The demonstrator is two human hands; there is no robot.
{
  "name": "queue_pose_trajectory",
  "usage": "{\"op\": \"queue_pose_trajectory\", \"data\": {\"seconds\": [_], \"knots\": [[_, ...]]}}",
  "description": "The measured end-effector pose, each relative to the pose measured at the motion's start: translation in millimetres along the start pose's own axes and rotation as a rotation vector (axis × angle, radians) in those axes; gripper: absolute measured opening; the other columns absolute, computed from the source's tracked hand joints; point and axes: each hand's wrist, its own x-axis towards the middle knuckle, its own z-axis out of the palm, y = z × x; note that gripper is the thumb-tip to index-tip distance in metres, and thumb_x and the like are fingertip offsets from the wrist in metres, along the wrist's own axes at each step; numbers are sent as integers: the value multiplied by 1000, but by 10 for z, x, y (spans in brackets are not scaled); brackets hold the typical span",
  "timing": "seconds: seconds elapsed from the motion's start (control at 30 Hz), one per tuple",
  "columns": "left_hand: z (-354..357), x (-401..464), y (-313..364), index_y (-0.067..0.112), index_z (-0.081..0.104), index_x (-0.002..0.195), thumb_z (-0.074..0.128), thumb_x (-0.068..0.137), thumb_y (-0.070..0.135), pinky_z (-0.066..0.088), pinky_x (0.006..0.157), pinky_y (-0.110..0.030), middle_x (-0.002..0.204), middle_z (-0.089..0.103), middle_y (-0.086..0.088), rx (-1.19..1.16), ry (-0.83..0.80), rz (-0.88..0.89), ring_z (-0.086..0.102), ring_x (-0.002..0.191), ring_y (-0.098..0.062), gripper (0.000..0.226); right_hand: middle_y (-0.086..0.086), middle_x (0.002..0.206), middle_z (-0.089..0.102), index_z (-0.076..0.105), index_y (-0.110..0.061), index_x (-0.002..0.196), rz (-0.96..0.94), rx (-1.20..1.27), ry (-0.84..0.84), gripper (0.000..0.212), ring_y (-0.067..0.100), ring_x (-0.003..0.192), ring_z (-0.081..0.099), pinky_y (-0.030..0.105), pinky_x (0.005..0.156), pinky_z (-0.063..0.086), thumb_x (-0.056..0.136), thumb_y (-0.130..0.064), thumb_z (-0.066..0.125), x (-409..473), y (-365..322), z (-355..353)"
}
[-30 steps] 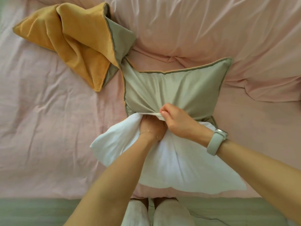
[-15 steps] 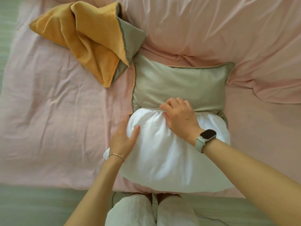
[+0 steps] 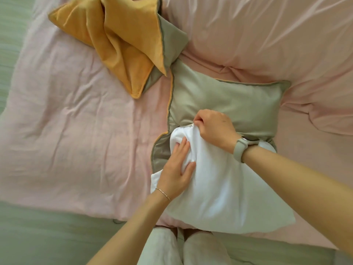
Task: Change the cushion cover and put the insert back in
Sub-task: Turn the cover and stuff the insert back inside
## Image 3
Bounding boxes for person's left hand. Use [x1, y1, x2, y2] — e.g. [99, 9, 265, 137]
[156, 136, 197, 202]

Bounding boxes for person's right hand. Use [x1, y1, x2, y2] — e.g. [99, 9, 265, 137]
[193, 109, 243, 154]

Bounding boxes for grey and orange pillowcase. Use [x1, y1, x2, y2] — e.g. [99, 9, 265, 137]
[150, 58, 292, 174]
[48, 0, 189, 100]

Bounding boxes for white pillow insert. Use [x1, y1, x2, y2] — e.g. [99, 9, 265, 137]
[150, 124, 296, 235]

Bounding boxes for pink bed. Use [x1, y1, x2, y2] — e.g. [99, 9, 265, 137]
[0, 0, 353, 250]

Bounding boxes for person's left forearm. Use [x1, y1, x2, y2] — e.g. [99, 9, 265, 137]
[87, 190, 171, 265]

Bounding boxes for person's right forearm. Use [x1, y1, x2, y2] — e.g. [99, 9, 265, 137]
[242, 145, 353, 258]

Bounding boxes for person's white shorts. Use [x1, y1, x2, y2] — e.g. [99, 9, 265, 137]
[137, 226, 232, 265]

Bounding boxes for white smartwatch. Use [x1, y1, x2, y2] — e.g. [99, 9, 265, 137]
[233, 137, 260, 164]

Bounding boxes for pink ruffled duvet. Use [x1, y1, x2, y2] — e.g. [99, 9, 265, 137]
[161, 0, 353, 135]

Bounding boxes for thin gold bracelet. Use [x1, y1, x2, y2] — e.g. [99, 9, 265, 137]
[154, 187, 171, 202]

